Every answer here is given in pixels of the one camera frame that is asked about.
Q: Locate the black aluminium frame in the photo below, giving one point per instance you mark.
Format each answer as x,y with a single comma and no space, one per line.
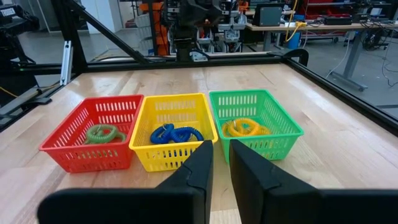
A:
124,66

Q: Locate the orange equipment rack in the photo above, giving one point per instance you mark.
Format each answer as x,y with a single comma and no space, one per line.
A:
160,31

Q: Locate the green plastic basket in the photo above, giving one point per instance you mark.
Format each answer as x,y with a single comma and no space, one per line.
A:
267,155

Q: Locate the grey monitor box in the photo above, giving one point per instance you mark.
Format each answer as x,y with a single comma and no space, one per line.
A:
269,15

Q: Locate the silver frame bracket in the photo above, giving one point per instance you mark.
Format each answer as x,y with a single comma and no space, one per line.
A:
66,62

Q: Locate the blue bin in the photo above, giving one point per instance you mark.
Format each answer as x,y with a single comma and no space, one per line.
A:
293,42

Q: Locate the red plastic basket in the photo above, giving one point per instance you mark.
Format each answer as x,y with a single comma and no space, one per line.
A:
87,166

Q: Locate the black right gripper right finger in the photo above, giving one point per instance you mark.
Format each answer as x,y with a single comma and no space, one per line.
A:
258,193

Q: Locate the long wooden desk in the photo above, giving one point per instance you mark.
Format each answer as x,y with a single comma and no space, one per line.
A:
311,27

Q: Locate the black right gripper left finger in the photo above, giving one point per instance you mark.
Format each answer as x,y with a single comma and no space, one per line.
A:
196,193

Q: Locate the yellow plastic basket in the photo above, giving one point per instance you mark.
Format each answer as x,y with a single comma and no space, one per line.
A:
161,166

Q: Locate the red storage shelf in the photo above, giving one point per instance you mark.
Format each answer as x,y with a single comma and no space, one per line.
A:
329,9

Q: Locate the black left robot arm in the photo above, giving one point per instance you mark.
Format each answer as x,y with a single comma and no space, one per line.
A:
183,37

